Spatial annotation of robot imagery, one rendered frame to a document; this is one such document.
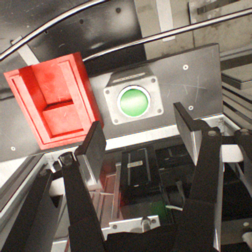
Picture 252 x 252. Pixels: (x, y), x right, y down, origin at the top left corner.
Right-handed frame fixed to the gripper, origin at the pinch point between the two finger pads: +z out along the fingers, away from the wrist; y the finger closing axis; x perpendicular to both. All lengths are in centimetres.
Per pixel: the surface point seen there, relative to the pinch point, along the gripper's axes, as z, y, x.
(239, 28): 114, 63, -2
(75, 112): 18.0, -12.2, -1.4
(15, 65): 45, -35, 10
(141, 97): 9.4, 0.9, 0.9
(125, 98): 9.4, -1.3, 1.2
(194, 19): 110, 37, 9
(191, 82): 22.3, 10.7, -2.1
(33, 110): 16.5, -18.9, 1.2
